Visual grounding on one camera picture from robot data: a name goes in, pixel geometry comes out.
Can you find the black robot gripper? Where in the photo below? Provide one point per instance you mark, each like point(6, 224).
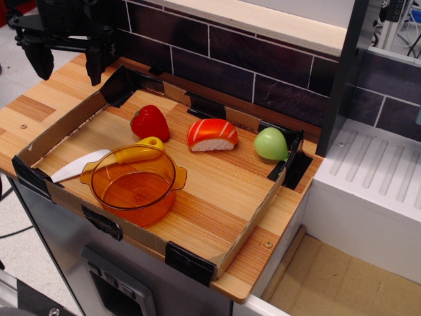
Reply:
point(76, 26)

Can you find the salmon nigiri sushi toy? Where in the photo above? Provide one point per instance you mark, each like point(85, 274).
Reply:
point(212, 134)

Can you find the orange transparent plastic pot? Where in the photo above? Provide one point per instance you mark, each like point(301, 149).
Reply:
point(142, 192)

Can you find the cardboard fence with black tape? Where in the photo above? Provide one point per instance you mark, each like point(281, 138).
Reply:
point(226, 192)

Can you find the red toy strawberry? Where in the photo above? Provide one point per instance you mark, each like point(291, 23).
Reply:
point(149, 121)

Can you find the green toy pear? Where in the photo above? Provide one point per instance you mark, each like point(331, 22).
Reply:
point(271, 144)

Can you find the grey toy oven front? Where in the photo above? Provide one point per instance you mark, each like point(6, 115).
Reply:
point(110, 277)

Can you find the white toy sink drainboard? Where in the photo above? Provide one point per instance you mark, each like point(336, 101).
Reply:
point(365, 199)

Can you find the yellow handled white toy knife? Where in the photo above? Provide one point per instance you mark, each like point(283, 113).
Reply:
point(145, 149)

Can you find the dark grey vertical post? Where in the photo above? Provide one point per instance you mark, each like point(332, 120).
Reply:
point(357, 41)

